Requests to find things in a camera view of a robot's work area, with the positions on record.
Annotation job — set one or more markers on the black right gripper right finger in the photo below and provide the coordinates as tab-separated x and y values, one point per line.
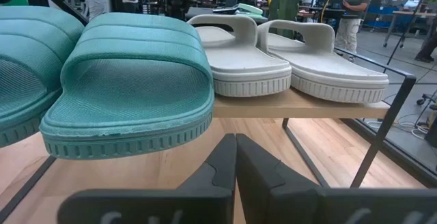
266	190

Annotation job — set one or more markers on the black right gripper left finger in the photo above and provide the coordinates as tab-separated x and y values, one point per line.
218	172

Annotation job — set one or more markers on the grey rubber slide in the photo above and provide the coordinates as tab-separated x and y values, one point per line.
246	63
327	67

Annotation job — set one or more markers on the teal rubber slide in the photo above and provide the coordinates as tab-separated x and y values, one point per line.
27	67
136	91

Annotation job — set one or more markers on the mint green stapler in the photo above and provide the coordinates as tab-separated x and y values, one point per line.
251	9

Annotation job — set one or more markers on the green cactus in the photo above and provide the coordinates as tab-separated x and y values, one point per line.
286	2

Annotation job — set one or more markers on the blue storage bins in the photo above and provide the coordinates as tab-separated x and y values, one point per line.
379	15

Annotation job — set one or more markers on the person's leg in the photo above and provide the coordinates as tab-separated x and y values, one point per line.
426	51

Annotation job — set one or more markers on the wooden workbench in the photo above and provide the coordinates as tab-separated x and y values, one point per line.
409	13

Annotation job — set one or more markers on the wooden shelf with black frame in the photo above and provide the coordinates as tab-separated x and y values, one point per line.
290	106

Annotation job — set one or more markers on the black aluminium table frame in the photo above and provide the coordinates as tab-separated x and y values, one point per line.
409	165

